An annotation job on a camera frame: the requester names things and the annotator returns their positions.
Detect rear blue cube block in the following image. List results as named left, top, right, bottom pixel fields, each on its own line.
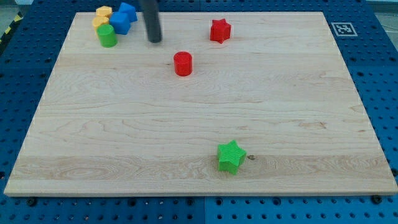
left=119, top=2, right=137, bottom=22

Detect green cylinder block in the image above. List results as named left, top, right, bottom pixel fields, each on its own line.
left=96, top=24, right=118, bottom=47

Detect right black board bolt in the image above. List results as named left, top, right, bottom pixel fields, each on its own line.
left=371, top=195, right=383, bottom=205

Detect green star block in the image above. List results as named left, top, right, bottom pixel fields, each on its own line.
left=217, top=140, right=247, bottom=175

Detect front yellow hexagon block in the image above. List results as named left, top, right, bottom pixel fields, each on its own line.
left=91, top=16, right=109, bottom=35

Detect red cylinder block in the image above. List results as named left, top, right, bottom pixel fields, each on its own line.
left=174, top=51, right=193, bottom=77

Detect white fiducial marker tag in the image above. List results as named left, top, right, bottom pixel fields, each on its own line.
left=331, top=22, right=358, bottom=37

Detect blue cube block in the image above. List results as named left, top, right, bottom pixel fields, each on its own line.
left=109, top=12, right=131, bottom=35
left=119, top=2, right=137, bottom=22

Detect yellow hexagon block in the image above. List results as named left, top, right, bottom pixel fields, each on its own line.
left=91, top=16, right=109, bottom=35
left=96, top=6, right=113, bottom=18

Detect black board bolt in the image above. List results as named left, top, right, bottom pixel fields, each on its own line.
left=25, top=197, right=37, bottom=207
left=371, top=195, right=383, bottom=205

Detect red star block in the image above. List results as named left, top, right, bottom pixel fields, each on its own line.
left=210, top=19, right=231, bottom=44

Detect left black board bolt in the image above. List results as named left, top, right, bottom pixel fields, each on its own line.
left=25, top=197, right=37, bottom=207

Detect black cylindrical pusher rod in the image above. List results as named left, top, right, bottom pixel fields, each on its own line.
left=139, top=0, right=162, bottom=44

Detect rear yellow hexagon block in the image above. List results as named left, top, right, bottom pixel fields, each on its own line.
left=96, top=6, right=113, bottom=18

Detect wooden board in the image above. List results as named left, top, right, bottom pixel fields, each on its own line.
left=4, top=12, right=397, bottom=197

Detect front blue cube block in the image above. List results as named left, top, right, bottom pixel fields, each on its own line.
left=109, top=12, right=131, bottom=35

